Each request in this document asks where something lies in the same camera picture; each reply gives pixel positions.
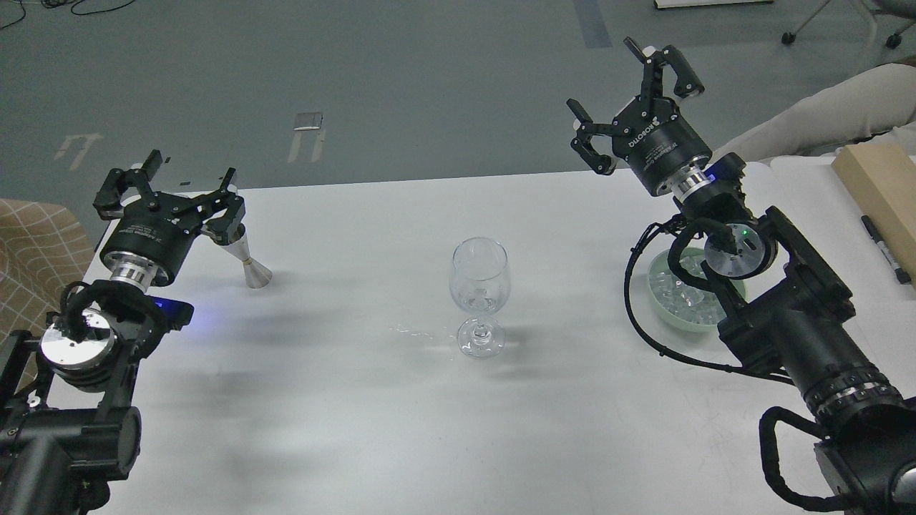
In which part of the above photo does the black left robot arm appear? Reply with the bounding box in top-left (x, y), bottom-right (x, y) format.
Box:
top-left (2, 150), bottom-right (252, 514)

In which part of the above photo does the office chair wheeled base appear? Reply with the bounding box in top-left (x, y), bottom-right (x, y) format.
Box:
top-left (779, 1), bottom-right (915, 50)

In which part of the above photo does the clear wine glass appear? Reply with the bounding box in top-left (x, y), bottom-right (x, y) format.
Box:
top-left (449, 237), bottom-right (511, 359)

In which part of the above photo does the light wooden block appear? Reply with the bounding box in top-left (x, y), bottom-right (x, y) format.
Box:
top-left (832, 143), bottom-right (915, 280)

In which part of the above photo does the steel double jigger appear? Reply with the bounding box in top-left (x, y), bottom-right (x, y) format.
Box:
top-left (217, 224), bottom-right (273, 289)

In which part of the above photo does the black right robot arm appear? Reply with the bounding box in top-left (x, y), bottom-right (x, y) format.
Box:
top-left (567, 38), bottom-right (915, 514)

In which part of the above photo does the person's beige trouser leg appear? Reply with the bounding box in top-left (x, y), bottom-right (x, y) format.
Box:
top-left (711, 56), bottom-right (915, 162)

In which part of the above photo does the beige checkered chair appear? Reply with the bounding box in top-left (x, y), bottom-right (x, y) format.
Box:
top-left (1, 199), bottom-right (94, 340)

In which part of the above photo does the black floor cable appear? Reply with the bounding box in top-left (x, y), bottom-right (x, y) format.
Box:
top-left (0, 0), bottom-right (137, 31)

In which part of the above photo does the black marker pen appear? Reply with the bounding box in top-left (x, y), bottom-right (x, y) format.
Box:
top-left (860, 215), bottom-right (912, 285)

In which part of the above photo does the white board on floor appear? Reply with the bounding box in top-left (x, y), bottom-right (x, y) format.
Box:
top-left (652, 0), bottom-right (771, 10)

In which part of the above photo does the green bowl of ice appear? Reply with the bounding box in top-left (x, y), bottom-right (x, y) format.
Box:
top-left (645, 251), bottom-right (726, 333)

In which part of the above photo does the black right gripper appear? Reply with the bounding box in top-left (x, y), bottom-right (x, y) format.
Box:
top-left (567, 37), bottom-right (713, 199)

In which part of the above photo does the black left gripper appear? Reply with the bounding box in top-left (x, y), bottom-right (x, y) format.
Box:
top-left (94, 149), bottom-right (245, 289)

